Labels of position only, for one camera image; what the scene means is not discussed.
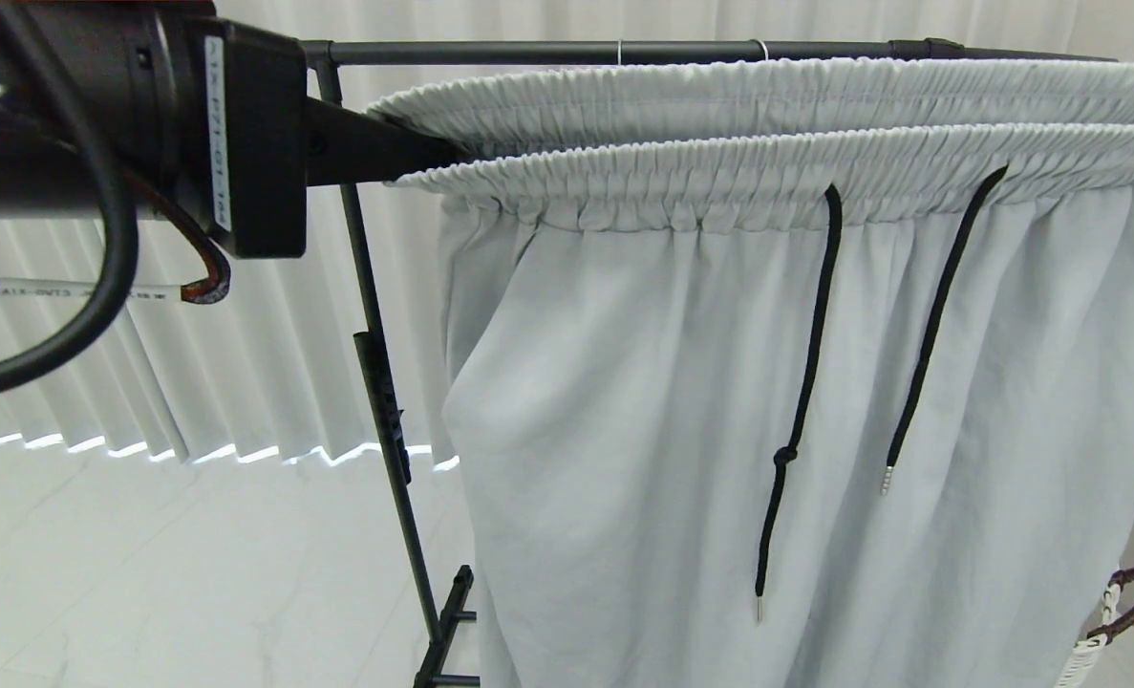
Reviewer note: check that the pale grey shorts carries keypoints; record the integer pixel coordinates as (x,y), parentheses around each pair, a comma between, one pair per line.
(672,430)

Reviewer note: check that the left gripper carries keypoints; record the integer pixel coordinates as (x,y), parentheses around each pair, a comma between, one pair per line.
(251,143)

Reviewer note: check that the black clothes rack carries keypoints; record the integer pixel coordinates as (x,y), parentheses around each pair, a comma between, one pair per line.
(481,53)

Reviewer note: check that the white curtain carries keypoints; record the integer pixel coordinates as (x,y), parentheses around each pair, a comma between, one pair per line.
(270,363)

